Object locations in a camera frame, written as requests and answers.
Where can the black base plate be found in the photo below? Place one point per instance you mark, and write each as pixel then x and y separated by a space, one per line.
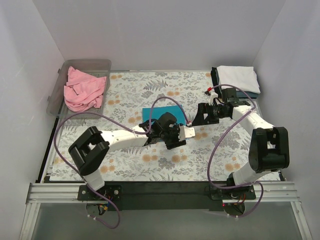
pixel 165 195

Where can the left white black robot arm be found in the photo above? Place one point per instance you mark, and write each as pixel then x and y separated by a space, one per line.
pixel 90 149

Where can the teal t shirt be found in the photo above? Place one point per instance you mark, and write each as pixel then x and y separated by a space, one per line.
pixel 157 112

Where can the folded white t shirt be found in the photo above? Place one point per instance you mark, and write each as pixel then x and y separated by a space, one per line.
pixel 243 77

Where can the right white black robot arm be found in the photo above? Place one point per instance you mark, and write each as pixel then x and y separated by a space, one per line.
pixel 269 145

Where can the pink t shirt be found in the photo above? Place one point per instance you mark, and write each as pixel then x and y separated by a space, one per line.
pixel 83 91

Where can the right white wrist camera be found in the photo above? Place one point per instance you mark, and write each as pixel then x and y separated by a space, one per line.
pixel 212 95

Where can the clear plastic bin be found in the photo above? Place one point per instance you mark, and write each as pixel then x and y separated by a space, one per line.
pixel 96 67

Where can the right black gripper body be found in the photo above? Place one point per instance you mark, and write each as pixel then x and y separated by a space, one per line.
pixel 207 113

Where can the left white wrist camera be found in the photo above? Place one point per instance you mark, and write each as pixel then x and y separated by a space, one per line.
pixel 187 132

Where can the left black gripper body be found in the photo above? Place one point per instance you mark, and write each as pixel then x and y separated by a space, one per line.
pixel 172 136

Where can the folded grey-blue t shirt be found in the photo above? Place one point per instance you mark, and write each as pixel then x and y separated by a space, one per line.
pixel 244 95

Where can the aluminium frame rail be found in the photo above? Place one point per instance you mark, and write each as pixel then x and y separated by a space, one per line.
pixel 59 192

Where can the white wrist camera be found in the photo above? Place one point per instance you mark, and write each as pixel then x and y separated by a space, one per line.
pixel 187 132
pixel 212 95

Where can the floral table mat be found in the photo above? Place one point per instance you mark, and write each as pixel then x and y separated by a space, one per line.
pixel 216 150

